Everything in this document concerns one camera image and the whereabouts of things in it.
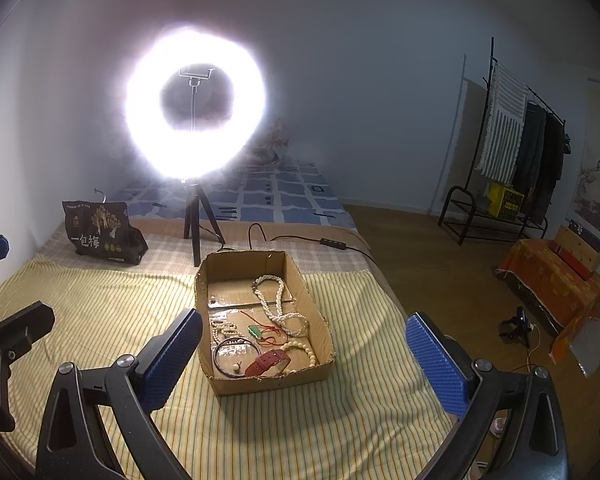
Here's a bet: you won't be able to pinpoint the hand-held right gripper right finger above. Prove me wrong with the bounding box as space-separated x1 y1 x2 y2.
405 311 573 480

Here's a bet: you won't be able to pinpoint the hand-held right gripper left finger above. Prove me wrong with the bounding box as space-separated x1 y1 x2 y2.
35 307 204 480

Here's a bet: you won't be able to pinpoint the blue bangle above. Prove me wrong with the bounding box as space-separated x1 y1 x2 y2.
213 337 261 377

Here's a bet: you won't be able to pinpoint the green jade pendant red cord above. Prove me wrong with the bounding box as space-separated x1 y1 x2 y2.
240 310 288 348

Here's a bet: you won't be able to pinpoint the cardboard box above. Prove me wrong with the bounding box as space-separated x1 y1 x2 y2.
195 250 337 397

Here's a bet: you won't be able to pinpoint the white pearl necklace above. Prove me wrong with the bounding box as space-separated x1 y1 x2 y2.
251 274 312 338

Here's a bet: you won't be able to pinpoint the cream bead bracelet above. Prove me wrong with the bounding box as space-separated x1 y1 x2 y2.
280 339 321 368

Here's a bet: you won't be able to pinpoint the yellow striped blanket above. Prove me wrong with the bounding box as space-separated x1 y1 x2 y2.
0 252 458 480

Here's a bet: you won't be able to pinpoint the small black device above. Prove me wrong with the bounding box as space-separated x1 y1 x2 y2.
498 306 536 346

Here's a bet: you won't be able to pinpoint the plaid bed sheet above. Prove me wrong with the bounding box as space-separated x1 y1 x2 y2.
37 217 376 276

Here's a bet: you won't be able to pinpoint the black snack bag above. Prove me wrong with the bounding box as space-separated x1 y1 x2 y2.
62 200 149 266

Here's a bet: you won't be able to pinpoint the black tripod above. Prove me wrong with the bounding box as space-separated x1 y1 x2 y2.
181 177 226 267

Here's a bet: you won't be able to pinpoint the orange covered table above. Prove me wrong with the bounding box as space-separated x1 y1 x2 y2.
495 237 600 363

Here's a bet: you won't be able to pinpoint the long red box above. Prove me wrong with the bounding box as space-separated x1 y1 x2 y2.
552 242 593 281

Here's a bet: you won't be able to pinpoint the yellow crate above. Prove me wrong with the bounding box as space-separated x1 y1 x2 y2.
485 182 526 218

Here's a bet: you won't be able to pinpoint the wooden board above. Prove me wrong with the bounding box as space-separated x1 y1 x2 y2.
555 225 600 272

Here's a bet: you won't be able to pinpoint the black garment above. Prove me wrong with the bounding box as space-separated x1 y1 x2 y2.
532 110 571 221

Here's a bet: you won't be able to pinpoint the dark green garment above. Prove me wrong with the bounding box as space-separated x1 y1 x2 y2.
512 102 547 196

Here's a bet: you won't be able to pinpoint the brown dried flowers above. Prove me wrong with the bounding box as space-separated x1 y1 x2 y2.
250 120 293 166

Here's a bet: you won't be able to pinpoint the striped white towel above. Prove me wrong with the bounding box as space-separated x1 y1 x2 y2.
477 62 528 181

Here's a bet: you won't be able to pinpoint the black metal clothes rack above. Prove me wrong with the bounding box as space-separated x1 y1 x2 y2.
437 37 568 246

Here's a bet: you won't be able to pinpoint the small white bead string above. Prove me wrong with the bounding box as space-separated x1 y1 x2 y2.
211 322 242 347

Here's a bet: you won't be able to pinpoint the red watch strap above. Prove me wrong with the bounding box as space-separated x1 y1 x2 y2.
244 349 291 377

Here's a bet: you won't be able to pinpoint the black power cable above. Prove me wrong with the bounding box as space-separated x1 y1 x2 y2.
247 222 376 266

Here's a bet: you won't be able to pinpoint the ring light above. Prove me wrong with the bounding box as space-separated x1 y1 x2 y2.
124 22 268 181

